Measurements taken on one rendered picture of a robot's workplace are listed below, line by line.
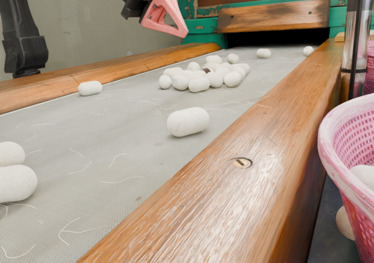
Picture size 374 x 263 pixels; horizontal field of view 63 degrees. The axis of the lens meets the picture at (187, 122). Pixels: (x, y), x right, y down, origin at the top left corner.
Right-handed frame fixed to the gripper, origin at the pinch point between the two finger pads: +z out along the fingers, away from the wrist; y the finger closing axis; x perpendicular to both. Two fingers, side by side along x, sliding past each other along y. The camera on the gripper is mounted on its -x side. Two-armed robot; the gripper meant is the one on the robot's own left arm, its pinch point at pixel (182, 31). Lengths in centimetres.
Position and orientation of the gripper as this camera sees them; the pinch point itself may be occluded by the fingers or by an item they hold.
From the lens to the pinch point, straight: 54.5
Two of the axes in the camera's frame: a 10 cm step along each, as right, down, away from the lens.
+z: 7.2, 6.8, -1.6
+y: 4.8, -3.1, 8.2
